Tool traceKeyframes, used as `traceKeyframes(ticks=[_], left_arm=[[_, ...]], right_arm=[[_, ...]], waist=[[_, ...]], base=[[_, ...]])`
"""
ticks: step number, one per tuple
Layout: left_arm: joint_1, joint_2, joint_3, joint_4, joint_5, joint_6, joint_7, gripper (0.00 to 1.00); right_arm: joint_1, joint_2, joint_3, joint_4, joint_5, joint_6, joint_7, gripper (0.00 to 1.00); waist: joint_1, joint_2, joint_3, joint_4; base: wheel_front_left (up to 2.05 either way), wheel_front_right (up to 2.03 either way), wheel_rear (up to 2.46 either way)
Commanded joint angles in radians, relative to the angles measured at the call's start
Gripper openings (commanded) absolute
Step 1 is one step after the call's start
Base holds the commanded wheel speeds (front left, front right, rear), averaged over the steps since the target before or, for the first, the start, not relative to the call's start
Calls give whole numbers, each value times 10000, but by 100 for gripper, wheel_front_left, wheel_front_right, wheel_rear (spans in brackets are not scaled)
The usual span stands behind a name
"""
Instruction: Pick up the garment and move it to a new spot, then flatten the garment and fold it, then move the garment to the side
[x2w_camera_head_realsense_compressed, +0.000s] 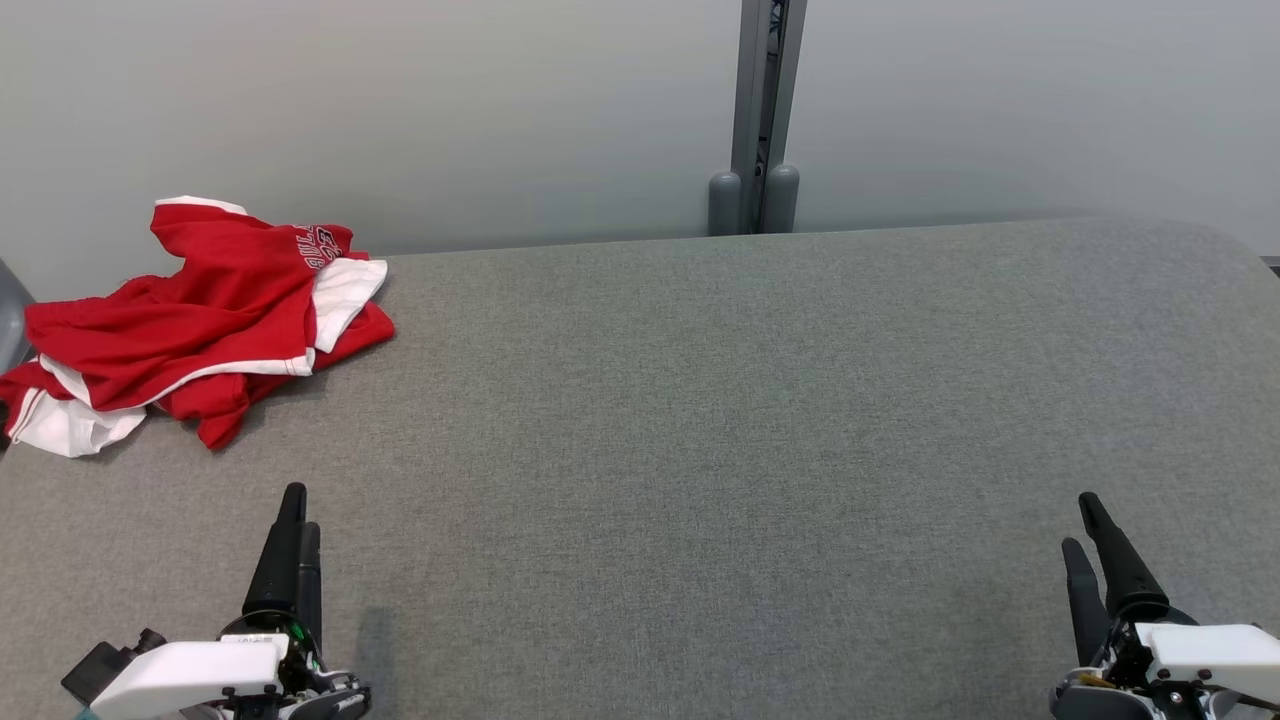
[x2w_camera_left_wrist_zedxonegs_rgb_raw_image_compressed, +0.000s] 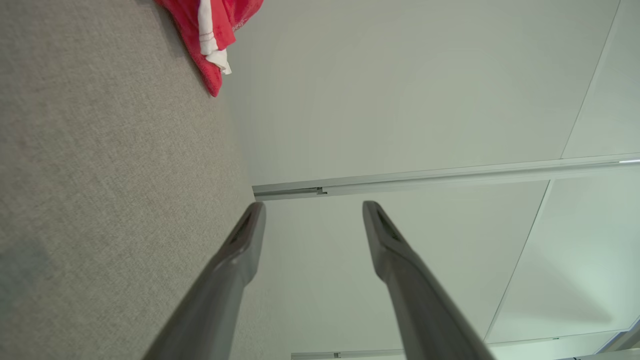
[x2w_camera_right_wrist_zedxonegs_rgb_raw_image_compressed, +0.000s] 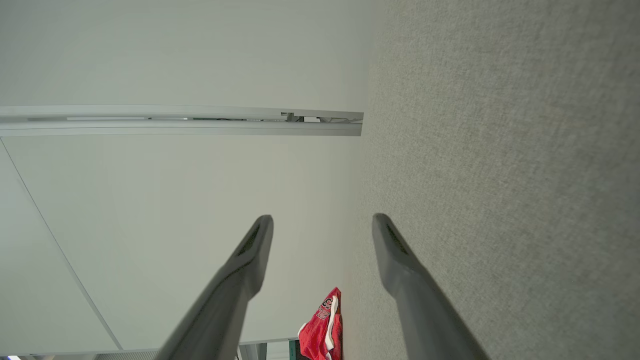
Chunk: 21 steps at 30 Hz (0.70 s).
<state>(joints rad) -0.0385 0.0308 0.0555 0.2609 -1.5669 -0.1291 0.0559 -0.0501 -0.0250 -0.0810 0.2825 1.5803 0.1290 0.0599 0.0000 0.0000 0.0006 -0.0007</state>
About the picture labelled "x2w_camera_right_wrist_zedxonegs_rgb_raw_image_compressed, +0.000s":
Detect grey aluminium partition post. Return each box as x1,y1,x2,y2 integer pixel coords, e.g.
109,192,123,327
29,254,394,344
0,105,364,137

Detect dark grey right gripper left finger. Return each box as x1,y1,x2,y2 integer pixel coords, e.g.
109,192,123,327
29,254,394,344
156,215,274,360

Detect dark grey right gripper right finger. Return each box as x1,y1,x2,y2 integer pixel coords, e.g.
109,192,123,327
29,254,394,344
372,213,491,360

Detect red Bulls shorts white trim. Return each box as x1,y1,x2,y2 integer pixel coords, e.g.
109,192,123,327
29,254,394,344
298,287,343,360

